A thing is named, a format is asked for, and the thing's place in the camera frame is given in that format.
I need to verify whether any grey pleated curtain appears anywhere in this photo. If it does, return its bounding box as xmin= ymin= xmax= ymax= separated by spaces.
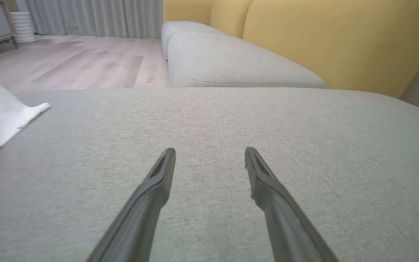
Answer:
xmin=15 ymin=0 xmax=163 ymax=39

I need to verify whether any narrow yellow sofa back cushion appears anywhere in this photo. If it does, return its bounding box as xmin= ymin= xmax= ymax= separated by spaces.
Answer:
xmin=209 ymin=0 xmax=253 ymax=39

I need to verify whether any grey and yellow sofa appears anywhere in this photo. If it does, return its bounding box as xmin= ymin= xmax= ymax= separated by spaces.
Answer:
xmin=0 ymin=87 xmax=419 ymax=262

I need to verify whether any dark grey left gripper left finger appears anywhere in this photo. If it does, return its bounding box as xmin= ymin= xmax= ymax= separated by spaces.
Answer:
xmin=86 ymin=147 xmax=177 ymax=262

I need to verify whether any white ribbed cylinder appliance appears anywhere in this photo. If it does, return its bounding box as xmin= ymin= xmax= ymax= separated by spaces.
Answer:
xmin=9 ymin=12 xmax=36 ymax=44

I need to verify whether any wide yellow sofa back cushion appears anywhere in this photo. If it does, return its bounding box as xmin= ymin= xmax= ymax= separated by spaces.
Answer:
xmin=242 ymin=0 xmax=419 ymax=99

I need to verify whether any grey sofa seat cushion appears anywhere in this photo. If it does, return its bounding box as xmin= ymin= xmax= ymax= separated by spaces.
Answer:
xmin=161 ymin=21 xmax=226 ymax=60

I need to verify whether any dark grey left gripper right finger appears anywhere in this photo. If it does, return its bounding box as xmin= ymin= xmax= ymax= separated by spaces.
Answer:
xmin=244 ymin=147 xmax=341 ymax=262

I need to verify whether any small grey back cushion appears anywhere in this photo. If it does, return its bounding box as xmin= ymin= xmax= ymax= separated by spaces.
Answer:
xmin=167 ymin=32 xmax=327 ymax=89

